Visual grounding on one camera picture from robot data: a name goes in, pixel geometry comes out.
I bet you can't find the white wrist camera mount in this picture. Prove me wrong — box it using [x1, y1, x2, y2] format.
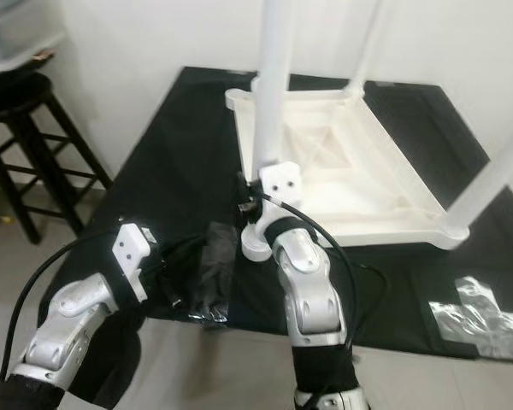
[111, 224, 153, 302]
[252, 162, 302, 244]

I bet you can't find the clear lidded plastic box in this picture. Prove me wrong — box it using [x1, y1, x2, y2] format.
[0, 0, 65, 73]

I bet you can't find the crumpled clear tape patch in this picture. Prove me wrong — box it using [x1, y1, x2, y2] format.
[427, 275, 513, 360]

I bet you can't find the white plastic table top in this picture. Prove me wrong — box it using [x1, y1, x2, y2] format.
[224, 81, 471, 261]

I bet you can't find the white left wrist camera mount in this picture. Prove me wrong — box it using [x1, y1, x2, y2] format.
[111, 224, 153, 302]

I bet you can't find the black round stool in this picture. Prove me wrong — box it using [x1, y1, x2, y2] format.
[0, 73, 112, 244]

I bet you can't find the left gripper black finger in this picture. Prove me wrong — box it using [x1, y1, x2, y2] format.
[162, 235, 206, 261]

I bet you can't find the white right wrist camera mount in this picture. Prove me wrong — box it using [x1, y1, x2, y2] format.
[252, 162, 302, 244]

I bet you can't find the clear tape strip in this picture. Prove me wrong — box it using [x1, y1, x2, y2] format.
[199, 220, 240, 324]

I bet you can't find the black metal bowl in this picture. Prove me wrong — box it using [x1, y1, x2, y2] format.
[0, 53, 52, 85]

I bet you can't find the black tablecloth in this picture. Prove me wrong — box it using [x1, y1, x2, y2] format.
[64, 67, 513, 364]

